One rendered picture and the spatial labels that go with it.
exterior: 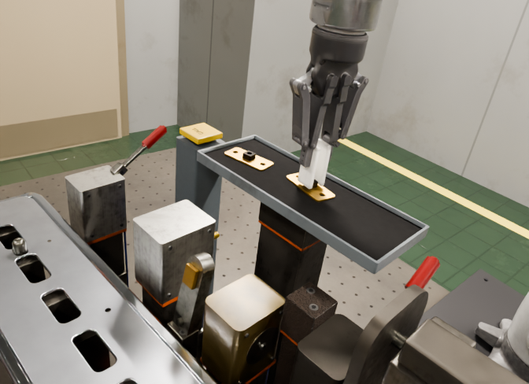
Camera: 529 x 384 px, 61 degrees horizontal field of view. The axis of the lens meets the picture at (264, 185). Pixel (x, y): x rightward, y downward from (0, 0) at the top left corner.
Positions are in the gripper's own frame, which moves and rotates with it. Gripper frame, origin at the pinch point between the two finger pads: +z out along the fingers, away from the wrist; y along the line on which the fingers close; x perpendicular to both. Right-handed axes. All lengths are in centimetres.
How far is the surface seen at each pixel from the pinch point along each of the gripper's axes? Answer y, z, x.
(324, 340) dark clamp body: 12.2, 12.2, 20.3
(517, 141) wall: -277, 78, -89
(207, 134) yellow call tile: 6.2, 4.3, -23.3
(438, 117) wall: -270, 84, -150
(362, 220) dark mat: -1.2, 4.2, 10.8
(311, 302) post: 11.2, 10.2, 15.9
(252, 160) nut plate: 4.0, 4.0, -10.9
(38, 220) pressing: 36, 20, -31
